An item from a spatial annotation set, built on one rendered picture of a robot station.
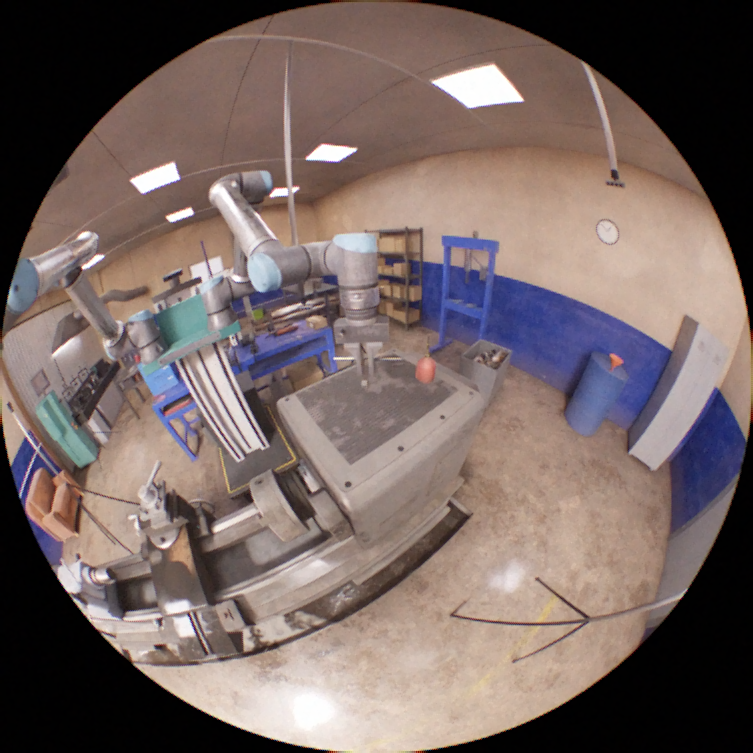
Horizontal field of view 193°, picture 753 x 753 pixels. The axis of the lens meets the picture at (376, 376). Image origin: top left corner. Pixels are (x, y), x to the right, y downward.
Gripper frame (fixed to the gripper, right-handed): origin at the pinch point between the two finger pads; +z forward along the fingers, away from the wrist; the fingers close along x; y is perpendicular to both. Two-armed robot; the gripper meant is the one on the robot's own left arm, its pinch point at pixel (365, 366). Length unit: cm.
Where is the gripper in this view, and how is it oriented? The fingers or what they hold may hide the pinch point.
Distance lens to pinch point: 60.4
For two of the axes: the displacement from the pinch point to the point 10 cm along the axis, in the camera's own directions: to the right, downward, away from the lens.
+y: -0.5, 5.8, -8.2
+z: 0.5, 8.2, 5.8
